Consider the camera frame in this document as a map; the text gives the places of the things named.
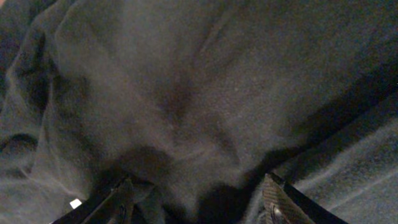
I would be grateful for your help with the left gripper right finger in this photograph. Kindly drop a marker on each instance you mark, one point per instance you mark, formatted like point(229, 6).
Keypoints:
point(283, 204)

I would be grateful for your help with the black t-shirt white lettering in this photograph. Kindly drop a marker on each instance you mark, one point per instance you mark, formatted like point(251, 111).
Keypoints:
point(197, 101)

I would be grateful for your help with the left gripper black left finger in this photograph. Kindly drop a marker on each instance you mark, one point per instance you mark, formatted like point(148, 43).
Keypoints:
point(111, 205)

